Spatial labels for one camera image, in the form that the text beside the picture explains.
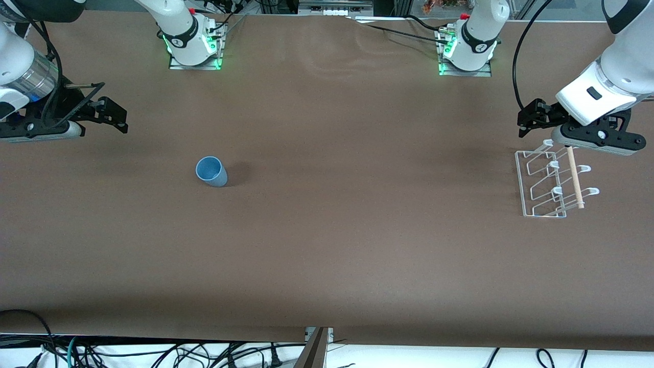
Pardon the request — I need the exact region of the blue plastic cup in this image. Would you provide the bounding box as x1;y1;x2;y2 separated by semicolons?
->
196;156;228;188

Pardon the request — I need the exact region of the grey power strip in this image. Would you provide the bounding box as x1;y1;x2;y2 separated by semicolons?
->
299;0;373;16

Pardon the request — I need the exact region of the orange patterned object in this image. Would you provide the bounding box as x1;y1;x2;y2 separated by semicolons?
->
423;0;469;14

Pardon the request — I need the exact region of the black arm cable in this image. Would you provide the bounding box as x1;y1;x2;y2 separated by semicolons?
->
512;0;555;110
28;18;64;128

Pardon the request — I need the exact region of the black cable tangle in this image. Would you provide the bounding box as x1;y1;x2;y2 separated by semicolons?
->
0;335;307;368

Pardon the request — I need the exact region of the thick black cable loop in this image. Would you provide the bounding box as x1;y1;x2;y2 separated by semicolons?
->
0;309;55;368

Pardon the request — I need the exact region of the thin black cable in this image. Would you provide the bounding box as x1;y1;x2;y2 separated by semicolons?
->
406;14;453;32
358;20;448;39

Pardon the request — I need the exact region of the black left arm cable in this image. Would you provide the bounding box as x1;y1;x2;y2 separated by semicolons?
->
512;0;555;110

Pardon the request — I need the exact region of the teal cable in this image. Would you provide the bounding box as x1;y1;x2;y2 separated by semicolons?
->
66;336;82;368

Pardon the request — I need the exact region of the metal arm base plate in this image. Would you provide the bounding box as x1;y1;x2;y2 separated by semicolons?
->
169;20;225;71
438;28;492;77

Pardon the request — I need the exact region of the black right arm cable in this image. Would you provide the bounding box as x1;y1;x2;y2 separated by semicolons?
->
28;18;64;128

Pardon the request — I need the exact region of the black base cable bundle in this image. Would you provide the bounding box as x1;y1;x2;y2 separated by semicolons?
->
192;0;248;36

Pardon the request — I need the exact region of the metal table leg bracket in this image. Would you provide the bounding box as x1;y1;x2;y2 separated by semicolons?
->
294;327;334;368

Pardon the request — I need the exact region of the black aluminium frame post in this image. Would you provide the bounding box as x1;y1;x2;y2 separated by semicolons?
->
374;0;412;17

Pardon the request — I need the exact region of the white wire cup rack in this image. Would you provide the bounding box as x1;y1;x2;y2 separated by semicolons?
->
515;139;600;219

